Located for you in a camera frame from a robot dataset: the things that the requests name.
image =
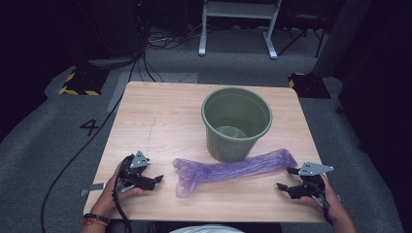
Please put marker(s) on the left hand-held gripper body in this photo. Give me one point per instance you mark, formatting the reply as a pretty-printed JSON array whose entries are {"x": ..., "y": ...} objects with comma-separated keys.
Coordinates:
[{"x": 137, "y": 176}]

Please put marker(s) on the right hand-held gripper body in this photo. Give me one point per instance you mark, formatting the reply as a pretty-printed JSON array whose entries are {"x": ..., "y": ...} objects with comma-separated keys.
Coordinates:
[{"x": 307, "y": 189}]

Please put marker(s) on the purple plastic bag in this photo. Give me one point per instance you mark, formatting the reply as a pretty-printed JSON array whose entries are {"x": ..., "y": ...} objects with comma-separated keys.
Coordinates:
[{"x": 223, "y": 170}]

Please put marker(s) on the green plastic bin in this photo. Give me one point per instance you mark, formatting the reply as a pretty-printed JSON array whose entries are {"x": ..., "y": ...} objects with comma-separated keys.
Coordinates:
[{"x": 226, "y": 149}]

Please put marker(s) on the person's right hand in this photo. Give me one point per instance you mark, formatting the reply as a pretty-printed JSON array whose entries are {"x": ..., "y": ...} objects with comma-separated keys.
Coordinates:
[{"x": 333, "y": 205}]

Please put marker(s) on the person's left hand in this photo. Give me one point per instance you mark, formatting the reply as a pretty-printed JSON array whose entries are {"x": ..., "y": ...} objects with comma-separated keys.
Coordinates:
[{"x": 105, "y": 200}]

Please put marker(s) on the black yellow striped base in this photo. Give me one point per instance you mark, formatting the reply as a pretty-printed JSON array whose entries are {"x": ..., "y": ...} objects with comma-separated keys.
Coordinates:
[
  {"x": 309, "y": 85},
  {"x": 85, "y": 82}
]

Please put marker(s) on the black tripod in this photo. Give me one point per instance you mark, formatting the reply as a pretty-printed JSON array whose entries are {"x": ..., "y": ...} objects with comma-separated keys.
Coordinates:
[{"x": 320, "y": 39}]

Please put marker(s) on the grey curtain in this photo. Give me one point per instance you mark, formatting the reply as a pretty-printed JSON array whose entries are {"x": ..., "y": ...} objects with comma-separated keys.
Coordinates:
[{"x": 340, "y": 35}]

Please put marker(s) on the white metal stand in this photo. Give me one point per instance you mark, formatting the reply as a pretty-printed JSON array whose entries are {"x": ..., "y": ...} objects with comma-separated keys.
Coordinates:
[{"x": 238, "y": 9}]

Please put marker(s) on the grey table bracket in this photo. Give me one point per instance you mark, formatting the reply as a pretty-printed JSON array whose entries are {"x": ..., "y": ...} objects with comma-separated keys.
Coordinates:
[
  {"x": 338, "y": 197},
  {"x": 95, "y": 187}
]

